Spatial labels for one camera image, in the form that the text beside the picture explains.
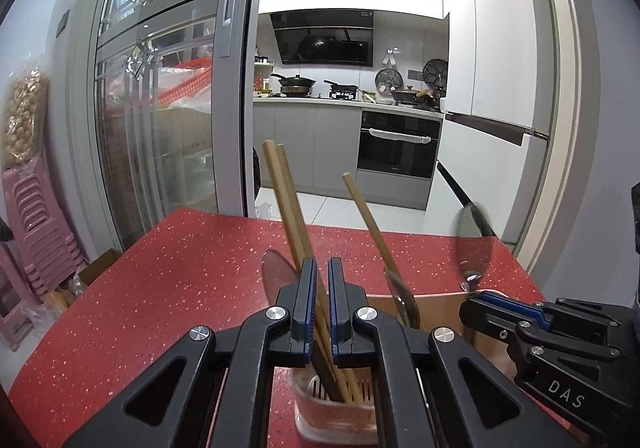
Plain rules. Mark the dark wok with utensil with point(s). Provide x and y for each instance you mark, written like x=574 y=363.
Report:
x=407 y=96

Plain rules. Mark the black frying pan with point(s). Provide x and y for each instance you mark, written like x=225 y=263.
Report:
x=342 y=88

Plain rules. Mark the round grey steamer rack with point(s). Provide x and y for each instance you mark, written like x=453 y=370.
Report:
x=386 y=79

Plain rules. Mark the grey wall socket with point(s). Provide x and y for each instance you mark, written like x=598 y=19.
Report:
x=414 y=74

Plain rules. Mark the open cardboard box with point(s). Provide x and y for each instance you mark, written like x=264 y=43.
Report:
x=97 y=270

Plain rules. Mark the dark wall switch plate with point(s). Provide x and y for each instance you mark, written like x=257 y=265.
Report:
x=62 y=23

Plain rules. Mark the hanging white kitchen tool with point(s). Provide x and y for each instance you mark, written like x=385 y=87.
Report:
x=392 y=56

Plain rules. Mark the red plastic basket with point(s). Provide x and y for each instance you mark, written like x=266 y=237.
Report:
x=185 y=82

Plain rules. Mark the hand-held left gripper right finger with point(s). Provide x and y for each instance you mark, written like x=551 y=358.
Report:
x=334 y=308

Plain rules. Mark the plain wooden chopstick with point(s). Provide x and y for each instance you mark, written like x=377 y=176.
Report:
x=370 y=223
x=295 y=198
x=282 y=198

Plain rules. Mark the black range hood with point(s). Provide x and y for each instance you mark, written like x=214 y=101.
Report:
x=325 y=42

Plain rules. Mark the beige plastic cutlery holder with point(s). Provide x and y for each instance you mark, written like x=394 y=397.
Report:
x=335 y=418

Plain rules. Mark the condiment rack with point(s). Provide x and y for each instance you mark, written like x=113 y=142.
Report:
x=262 y=77

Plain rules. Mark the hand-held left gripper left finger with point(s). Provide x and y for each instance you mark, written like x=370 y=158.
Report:
x=310 y=298

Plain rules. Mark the white refrigerator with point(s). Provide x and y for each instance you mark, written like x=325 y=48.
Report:
x=490 y=52

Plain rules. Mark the black built-in oven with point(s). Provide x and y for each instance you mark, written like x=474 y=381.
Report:
x=395 y=157

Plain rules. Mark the round black steamer rack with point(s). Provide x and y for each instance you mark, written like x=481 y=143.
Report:
x=435 y=71

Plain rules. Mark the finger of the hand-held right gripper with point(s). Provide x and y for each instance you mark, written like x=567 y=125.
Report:
x=585 y=313
x=495 y=320

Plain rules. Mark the black wok with lid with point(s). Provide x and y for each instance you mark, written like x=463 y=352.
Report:
x=297 y=85

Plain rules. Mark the clear bag of brown produce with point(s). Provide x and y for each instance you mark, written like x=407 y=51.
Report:
x=60 y=300

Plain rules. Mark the clear bag of nuts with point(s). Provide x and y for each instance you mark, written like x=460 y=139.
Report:
x=22 y=117

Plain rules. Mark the sliding glass door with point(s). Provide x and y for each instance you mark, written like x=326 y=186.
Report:
x=235 y=152

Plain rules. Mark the black plastic bag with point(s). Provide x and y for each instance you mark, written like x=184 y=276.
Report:
x=4 y=230

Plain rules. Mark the single pink plastic stool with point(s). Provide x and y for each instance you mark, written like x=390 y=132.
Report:
x=10 y=328

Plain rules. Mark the stack of pink stools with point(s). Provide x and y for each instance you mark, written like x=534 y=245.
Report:
x=35 y=218

